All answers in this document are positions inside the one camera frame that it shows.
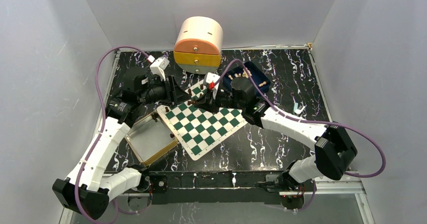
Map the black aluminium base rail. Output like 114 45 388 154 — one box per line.
66 171 366 213

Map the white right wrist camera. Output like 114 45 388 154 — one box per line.
203 72 220 99

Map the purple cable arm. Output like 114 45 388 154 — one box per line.
213 59 387 213
74 46 154 224

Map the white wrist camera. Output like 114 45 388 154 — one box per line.
150 56 170 81
203 72 220 99

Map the pile of light chess pieces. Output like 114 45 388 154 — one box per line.
228 71 252 80

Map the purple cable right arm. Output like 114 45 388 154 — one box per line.
213 59 387 213

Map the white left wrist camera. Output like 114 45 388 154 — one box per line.
150 56 170 81

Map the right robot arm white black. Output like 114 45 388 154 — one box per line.
193 78 358 191

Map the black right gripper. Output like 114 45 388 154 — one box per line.
194 88 245 115

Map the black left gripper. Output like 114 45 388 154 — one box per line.
138 75 191 107

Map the round wooden drawer cabinet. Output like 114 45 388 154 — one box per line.
173 16 224 74

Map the dark brown pawn piece top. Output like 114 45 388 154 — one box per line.
151 112 158 122

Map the gold metal tin tray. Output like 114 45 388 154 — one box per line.
125 111 178 166

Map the blue square tray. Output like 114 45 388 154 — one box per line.
222 61 271 94

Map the green white chess board mat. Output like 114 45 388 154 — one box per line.
157 79 248 161

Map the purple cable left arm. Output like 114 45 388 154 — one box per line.
74 46 154 224

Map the light wooden pawn lone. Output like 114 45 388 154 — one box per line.
258 81 267 87

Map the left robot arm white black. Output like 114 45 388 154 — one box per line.
52 67 190 223

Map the small white teal object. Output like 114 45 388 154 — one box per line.
293 102 306 115

